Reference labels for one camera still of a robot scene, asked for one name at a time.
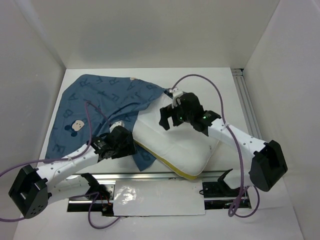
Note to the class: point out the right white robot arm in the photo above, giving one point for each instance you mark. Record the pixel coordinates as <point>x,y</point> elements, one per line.
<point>268,163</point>

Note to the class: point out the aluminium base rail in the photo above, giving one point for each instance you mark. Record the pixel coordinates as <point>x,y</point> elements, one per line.
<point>216,193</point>

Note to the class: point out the white pillow yellow edge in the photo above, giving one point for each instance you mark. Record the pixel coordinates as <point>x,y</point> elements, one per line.
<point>183,149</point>

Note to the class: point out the aluminium side rail frame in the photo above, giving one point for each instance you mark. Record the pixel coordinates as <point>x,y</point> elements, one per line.
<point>246,103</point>

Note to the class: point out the blue letter print pillowcase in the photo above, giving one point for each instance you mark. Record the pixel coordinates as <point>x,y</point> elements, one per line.
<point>90,105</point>

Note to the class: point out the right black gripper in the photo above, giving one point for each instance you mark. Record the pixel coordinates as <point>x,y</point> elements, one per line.
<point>166,112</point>

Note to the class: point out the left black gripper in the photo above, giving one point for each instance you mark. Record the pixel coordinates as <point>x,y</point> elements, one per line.
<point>129,148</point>

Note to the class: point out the white cover plate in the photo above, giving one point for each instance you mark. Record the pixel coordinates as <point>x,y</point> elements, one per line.
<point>144,198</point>

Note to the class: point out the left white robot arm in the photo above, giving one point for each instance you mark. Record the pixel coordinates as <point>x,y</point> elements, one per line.
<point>35,188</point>

